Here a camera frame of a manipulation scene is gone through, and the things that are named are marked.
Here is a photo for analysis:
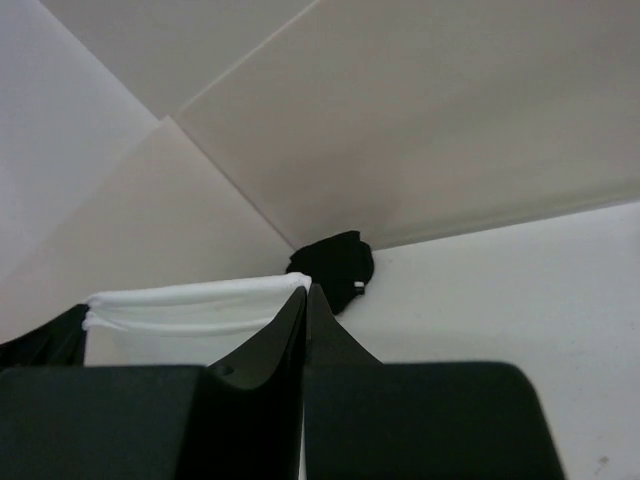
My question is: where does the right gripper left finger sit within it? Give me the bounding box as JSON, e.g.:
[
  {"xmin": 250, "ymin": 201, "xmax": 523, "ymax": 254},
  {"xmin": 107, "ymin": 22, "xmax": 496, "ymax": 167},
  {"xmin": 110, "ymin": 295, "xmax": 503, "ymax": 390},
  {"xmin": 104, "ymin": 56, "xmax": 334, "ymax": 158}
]
[{"xmin": 1, "ymin": 288, "xmax": 306, "ymax": 479}]

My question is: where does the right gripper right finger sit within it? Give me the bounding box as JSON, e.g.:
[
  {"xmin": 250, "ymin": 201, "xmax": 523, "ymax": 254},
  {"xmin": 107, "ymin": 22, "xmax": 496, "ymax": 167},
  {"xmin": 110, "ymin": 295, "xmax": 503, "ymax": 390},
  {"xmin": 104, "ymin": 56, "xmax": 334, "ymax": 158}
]
[{"xmin": 303, "ymin": 285, "xmax": 565, "ymax": 479}]

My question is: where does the white tank top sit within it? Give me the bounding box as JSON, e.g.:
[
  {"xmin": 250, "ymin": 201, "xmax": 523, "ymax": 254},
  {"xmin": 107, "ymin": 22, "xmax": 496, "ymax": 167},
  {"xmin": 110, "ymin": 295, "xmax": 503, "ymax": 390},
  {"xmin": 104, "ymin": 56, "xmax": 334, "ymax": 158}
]
[{"xmin": 82, "ymin": 273, "xmax": 311, "ymax": 366}]

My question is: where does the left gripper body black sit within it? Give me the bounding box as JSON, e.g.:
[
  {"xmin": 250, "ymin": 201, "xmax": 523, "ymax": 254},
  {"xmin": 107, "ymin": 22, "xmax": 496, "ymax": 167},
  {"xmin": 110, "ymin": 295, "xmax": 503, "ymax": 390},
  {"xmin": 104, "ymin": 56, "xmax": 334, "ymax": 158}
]
[{"xmin": 0, "ymin": 304, "xmax": 88, "ymax": 369}]

